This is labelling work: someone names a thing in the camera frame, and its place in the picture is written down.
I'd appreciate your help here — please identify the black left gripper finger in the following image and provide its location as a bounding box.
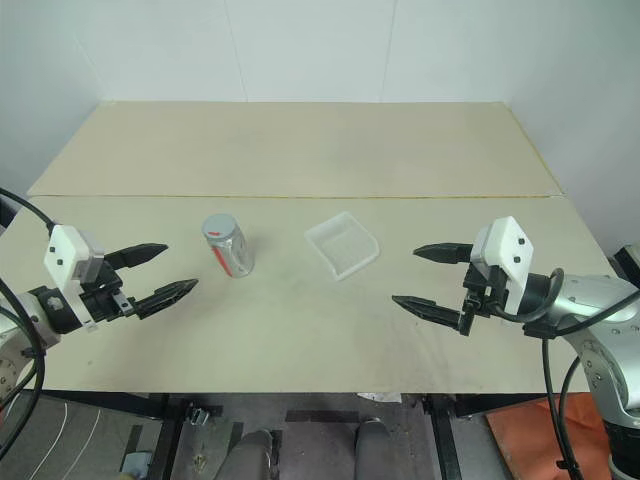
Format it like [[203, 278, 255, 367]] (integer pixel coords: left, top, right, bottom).
[[104, 242, 169, 272], [132, 278, 201, 320]]

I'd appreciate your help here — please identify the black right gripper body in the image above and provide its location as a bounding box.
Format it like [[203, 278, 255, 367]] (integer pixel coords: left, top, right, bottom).
[[462, 258, 510, 317]]

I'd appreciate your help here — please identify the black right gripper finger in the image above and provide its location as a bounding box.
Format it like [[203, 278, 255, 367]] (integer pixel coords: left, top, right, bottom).
[[391, 293, 477, 336], [411, 242, 475, 267]]

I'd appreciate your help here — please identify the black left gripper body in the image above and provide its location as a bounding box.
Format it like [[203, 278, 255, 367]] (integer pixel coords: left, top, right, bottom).
[[78, 257, 138, 326]]

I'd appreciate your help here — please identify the grey bottle cap red mark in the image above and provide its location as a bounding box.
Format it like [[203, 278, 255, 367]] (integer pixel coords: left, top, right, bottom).
[[201, 213, 238, 242]]

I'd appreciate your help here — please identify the clear plastic tray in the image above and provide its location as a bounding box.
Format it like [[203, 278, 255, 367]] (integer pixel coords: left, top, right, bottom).
[[304, 210, 381, 283]]

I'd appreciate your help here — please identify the orange sheet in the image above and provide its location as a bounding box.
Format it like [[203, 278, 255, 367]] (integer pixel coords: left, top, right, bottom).
[[485, 393, 612, 480]]

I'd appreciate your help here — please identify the dark grey rounded shape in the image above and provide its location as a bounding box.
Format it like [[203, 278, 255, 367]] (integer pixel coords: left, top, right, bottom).
[[234, 428, 275, 480], [352, 417, 387, 480]]

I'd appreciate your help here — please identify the pale blue object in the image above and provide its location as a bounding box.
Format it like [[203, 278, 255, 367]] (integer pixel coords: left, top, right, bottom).
[[121, 449, 155, 475]]

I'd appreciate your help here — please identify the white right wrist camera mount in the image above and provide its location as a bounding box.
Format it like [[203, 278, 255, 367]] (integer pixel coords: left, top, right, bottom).
[[469, 215, 536, 316]]

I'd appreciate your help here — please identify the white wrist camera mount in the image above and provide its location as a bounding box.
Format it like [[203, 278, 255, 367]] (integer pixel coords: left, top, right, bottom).
[[469, 215, 536, 316], [43, 224, 107, 332]]

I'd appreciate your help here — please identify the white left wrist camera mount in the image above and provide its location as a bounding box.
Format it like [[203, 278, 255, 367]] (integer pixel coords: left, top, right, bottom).
[[43, 224, 107, 332]]

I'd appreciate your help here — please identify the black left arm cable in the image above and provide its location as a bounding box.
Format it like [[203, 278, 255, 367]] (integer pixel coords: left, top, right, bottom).
[[0, 188, 54, 454]]

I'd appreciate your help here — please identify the black metal table frame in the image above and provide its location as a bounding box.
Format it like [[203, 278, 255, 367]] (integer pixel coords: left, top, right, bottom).
[[42, 391, 551, 480]]

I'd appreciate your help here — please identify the thin white cable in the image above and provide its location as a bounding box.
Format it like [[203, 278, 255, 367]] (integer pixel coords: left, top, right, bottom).
[[27, 399, 104, 480]]

